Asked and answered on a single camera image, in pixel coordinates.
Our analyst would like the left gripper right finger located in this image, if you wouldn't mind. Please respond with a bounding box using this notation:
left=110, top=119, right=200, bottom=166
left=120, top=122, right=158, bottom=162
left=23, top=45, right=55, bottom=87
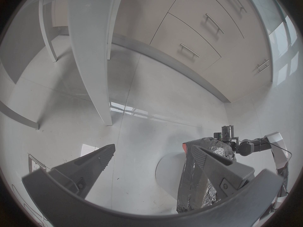
left=191, top=145, right=255, bottom=198

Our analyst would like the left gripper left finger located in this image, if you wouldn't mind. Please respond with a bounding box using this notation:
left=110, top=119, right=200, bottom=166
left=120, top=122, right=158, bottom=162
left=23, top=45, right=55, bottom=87
left=51, top=144, right=116, bottom=199

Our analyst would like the black plastic bag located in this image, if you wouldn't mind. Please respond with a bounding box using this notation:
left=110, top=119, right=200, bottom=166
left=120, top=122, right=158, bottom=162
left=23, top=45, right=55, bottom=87
left=176, top=137, right=237, bottom=214

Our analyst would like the white trash bin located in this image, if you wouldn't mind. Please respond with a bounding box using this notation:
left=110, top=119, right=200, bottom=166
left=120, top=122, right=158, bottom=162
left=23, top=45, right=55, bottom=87
left=155, top=151, right=190, bottom=215

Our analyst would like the grey padded white chair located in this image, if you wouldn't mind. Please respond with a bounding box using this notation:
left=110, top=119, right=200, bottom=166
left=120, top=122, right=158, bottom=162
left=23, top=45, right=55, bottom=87
left=0, top=0, right=126, bottom=130

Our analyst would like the beige cabinet with drawers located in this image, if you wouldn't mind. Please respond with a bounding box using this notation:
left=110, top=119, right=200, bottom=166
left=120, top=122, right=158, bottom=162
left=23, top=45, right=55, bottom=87
left=108, top=0, right=274, bottom=103

